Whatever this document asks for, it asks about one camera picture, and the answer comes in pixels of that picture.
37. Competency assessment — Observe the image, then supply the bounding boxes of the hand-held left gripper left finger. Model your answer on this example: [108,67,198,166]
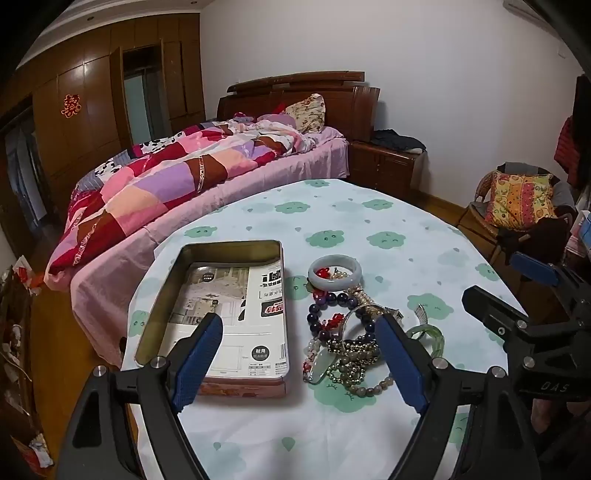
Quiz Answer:
[55,313,225,480]

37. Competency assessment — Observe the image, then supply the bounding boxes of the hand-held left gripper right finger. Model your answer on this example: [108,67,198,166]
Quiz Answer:
[374,314,541,480]

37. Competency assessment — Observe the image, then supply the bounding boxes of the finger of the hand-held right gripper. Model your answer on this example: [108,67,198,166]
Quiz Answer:
[462,285,533,357]
[510,251,591,320]

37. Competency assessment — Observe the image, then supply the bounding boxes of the gold bead necklace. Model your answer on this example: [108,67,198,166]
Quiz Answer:
[325,337,382,385]

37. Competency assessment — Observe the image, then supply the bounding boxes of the silver wrist watch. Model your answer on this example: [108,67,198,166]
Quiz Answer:
[342,302,428,335]

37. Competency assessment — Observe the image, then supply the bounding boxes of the rectangular metal tin box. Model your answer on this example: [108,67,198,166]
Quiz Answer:
[134,240,290,398]

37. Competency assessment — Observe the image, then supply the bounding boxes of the dark purple bead bracelet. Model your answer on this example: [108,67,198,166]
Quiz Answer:
[307,291,384,341]

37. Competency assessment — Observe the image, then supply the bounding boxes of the green glass bangle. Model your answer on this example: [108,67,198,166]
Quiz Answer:
[406,324,445,357]

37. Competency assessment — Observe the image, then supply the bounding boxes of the blue white boxes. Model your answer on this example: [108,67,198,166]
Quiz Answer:
[567,210,591,256]

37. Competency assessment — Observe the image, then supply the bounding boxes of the orange patterned cushion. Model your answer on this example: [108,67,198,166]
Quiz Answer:
[485,172,558,230]

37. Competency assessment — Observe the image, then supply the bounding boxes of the wicker chair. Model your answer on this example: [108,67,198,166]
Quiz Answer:
[457,161,578,278]

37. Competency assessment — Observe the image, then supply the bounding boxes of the pale jade pendant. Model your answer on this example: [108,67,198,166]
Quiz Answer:
[306,353,335,385]

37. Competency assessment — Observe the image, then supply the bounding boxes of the pale jade bangle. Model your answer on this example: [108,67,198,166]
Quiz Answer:
[308,255,363,291]

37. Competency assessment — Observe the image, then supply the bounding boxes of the red hanging garment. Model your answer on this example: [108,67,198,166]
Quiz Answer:
[554,115,583,185]

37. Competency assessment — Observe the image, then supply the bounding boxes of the pink bed sheet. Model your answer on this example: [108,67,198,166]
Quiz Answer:
[44,124,350,370]

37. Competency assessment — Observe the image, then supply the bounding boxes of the cloud print tablecloth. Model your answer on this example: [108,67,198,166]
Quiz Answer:
[121,178,529,480]

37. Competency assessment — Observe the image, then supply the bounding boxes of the dark hanging garment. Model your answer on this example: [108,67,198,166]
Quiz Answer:
[573,74,591,153]

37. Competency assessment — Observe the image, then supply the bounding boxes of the wooden nightstand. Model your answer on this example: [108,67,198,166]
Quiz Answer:
[347,140,428,201]

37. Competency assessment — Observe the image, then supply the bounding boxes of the patchwork quilt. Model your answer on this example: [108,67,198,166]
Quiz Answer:
[45,116,319,284]

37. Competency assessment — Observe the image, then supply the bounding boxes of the dark folded clothes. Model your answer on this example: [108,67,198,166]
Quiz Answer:
[370,129,426,154]

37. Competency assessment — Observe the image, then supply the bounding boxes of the red white plastic bag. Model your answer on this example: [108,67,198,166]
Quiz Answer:
[13,258,45,292]

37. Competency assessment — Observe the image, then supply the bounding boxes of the wooden bed headboard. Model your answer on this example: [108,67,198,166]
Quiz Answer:
[217,71,382,144]

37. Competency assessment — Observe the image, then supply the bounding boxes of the purple pillow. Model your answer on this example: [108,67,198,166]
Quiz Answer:
[256,112,297,131]

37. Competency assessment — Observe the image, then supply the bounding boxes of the white air conditioner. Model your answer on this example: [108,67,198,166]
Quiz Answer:
[503,0,561,24]

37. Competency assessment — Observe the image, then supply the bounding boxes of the floral pillow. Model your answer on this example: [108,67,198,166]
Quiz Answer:
[285,93,326,134]

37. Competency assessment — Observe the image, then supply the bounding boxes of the brown wooden wardrobe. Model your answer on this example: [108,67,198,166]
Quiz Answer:
[0,13,206,259]

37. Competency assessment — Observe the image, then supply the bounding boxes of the grey bead bracelet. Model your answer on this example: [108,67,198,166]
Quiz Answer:
[348,375,395,397]

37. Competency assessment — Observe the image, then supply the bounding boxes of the pearl necklace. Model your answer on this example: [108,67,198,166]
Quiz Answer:
[332,270,376,306]

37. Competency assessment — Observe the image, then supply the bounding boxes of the red white bead bracelet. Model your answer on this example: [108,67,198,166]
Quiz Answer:
[302,336,325,376]

